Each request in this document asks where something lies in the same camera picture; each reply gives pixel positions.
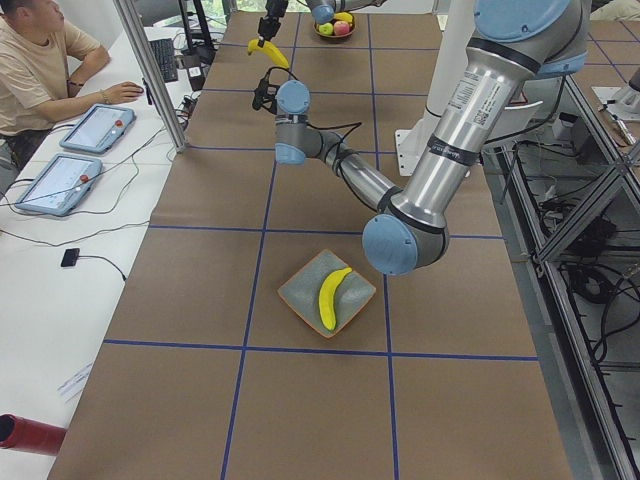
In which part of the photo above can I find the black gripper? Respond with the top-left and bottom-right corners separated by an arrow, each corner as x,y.
258,0 -> 288,40

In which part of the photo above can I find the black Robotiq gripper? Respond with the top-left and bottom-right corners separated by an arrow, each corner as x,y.
252,74 -> 280,113

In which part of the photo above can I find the deep yellow banana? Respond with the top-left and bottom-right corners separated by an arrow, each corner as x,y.
247,38 -> 290,69

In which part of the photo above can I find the light yellow banana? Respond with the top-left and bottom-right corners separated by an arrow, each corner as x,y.
318,267 -> 352,331

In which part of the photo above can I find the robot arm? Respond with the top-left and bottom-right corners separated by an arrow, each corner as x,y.
258,0 -> 385,41
253,1 -> 591,275

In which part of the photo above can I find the brown wicker basket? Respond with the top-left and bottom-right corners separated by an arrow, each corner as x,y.
314,20 -> 355,40

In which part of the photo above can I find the grey square plate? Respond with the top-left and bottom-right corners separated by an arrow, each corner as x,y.
278,249 -> 376,339

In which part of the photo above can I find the green apple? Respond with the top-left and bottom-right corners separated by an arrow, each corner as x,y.
317,23 -> 334,36

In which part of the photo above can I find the pink red apple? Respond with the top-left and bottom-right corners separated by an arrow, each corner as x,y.
333,20 -> 352,37

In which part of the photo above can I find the black keyboard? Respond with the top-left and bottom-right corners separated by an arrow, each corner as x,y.
149,38 -> 178,83

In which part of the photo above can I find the seated person beige shirt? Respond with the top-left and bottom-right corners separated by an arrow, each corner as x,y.
0,0 -> 145,170

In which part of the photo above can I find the teach pendant far side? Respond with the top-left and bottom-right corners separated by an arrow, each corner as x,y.
14,153 -> 103,217

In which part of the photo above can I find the small black device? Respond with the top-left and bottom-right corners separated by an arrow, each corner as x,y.
60,248 -> 80,268

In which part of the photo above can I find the red cylinder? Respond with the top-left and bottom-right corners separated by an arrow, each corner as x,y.
1,414 -> 67,456

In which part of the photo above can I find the aluminium frame post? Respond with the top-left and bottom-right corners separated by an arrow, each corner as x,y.
113,0 -> 187,153

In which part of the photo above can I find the teach pendant near post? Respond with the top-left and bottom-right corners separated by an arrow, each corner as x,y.
59,104 -> 136,154

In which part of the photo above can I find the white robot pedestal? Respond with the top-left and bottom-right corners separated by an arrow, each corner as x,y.
395,0 -> 475,177

